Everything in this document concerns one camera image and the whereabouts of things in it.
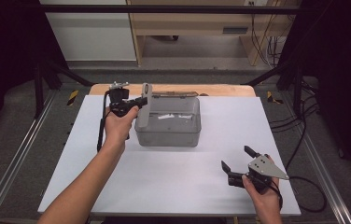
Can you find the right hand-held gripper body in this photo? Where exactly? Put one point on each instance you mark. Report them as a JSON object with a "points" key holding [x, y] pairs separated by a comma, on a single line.
{"points": [[265, 169]]}

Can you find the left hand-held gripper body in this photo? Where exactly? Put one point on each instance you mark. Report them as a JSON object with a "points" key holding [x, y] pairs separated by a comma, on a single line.
{"points": [[119, 96]]}

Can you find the transparent grey storage box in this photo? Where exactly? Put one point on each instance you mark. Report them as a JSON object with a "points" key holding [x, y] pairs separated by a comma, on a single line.
{"points": [[170, 133]]}

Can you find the person's right hand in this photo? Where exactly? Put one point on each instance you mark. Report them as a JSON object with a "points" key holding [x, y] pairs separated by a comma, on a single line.
{"points": [[267, 200]]}

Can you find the person's left hand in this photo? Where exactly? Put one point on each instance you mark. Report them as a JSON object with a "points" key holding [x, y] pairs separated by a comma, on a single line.
{"points": [[117, 130]]}

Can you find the yellow black tape strip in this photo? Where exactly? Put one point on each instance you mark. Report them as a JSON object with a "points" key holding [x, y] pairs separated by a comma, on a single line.
{"points": [[73, 97], [271, 97]]}

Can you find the black metal stand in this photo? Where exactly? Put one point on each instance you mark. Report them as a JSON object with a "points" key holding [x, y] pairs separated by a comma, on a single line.
{"points": [[297, 90], [38, 90]]}

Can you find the wooden office desk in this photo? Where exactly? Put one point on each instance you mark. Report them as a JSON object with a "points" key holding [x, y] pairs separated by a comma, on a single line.
{"points": [[195, 23]]}

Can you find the black curtain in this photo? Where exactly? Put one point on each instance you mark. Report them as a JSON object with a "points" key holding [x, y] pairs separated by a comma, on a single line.
{"points": [[344, 77], [5, 46]]}

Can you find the aluminium rail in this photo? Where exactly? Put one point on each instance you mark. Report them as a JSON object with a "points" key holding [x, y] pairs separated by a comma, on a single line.
{"points": [[326, 180], [15, 161]]}

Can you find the black frame bar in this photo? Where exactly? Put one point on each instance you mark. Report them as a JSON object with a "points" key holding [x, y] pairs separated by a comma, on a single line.
{"points": [[164, 9]]}

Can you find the white wall socket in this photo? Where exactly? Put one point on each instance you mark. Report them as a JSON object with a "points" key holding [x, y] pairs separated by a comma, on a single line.
{"points": [[254, 2]]}

